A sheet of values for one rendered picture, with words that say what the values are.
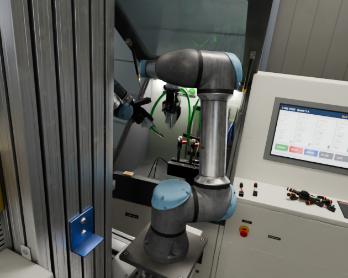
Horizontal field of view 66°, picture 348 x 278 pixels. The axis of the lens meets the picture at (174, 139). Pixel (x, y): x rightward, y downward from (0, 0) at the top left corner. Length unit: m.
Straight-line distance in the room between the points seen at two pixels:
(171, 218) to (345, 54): 2.75
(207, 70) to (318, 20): 2.53
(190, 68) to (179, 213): 0.42
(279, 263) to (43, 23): 1.48
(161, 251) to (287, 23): 2.79
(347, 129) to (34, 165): 1.45
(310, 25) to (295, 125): 1.82
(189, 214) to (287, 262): 0.88
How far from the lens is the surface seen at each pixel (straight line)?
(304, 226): 1.50
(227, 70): 0.83
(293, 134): 1.59
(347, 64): 3.28
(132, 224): 1.70
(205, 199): 0.85
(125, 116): 1.22
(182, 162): 1.69
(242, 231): 1.48
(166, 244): 0.89
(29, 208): 0.61
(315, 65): 3.26
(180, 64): 0.80
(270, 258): 1.62
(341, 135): 1.64
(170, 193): 0.82
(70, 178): 0.64
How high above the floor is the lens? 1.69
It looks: 20 degrees down
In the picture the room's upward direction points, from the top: 5 degrees clockwise
